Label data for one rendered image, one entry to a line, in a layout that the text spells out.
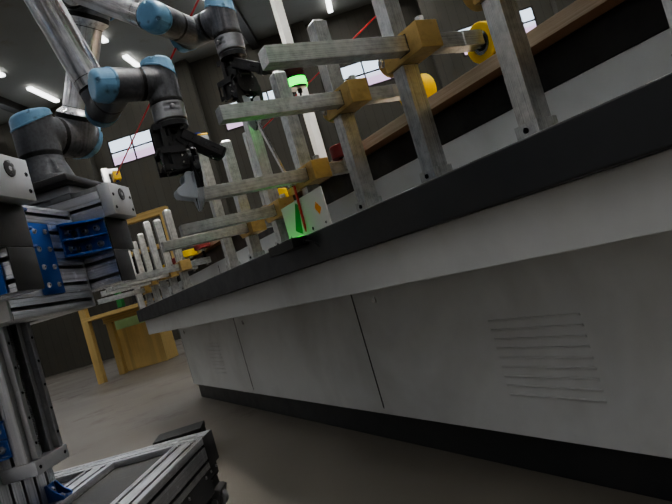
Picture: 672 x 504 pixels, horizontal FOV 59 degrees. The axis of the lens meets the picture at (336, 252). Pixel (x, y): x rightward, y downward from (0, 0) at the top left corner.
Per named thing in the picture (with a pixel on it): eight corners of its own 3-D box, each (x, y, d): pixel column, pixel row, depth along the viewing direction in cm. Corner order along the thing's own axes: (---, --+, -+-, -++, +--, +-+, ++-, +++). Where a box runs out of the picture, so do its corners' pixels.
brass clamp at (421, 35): (420, 47, 102) (411, 19, 102) (379, 79, 114) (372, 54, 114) (446, 45, 105) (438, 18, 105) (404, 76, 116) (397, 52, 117)
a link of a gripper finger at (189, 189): (180, 214, 134) (170, 175, 134) (205, 210, 137) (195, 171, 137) (184, 211, 131) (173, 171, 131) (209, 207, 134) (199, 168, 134)
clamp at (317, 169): (315, 179, 145) (310, 159, 146) (294, 192, 157) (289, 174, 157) (335, 175, 148) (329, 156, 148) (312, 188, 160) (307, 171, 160)
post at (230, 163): (260, 277, 196) (220, 139, 197) (256, 278, 199) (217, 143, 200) (269, 275, 197) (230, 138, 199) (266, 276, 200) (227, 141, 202)
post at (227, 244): (230, 269, 218) (197, 153, 219) (226, 271, 222) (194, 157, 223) (241, 266, 220) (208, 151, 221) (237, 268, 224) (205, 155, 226)
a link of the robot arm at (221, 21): (212, 8, 161) (237, -4, 158) (222, 47, 161) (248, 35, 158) (194, 0, 154) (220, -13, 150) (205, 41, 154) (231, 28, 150)
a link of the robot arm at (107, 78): (89, 115, 133) (137, 112, 140) (100, 95, 124) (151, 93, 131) (80, 82, 134) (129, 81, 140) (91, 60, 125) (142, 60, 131)
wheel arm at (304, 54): (270, 62, 91) (263, 40, 92) (262, 72, 95) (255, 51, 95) (499, 42, 115) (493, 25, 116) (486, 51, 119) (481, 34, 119)
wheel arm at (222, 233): (166, 253, 179) (162, 240, 179) (163, 255, 182) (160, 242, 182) (292, 223, 200) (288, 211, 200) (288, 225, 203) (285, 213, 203)
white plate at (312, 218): (330, 225, 144) (319, 186, 144) (289, 243, 167) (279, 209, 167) (332, 224, 144) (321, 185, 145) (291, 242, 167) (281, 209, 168)
